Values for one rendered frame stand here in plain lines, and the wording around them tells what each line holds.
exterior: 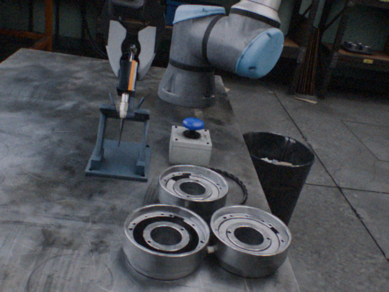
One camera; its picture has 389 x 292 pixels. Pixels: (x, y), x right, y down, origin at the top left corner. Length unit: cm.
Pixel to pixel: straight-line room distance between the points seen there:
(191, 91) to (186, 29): 14
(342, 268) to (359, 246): 23
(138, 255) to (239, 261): 12
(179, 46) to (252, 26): 19
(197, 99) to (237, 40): 18
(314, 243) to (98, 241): 165
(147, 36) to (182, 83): 37
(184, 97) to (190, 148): 30
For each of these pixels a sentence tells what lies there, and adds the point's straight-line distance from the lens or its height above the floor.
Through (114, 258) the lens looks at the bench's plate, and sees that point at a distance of 55.
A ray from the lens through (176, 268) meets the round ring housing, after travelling 51.
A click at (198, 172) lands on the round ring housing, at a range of 69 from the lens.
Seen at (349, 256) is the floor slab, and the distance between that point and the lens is 214.
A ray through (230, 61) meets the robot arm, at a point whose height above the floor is 94.
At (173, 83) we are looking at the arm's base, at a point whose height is 84.
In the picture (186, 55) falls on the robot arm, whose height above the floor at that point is 92.
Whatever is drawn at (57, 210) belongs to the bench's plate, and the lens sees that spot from 63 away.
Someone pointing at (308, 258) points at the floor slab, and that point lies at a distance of 203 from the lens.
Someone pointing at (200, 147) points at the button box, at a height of 84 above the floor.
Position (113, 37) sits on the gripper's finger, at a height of 101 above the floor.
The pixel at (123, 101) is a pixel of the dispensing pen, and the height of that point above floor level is 92.
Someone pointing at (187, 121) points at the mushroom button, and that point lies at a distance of 77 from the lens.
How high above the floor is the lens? 116
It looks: 25 degrees down
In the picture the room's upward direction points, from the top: 10 degrees clockwise
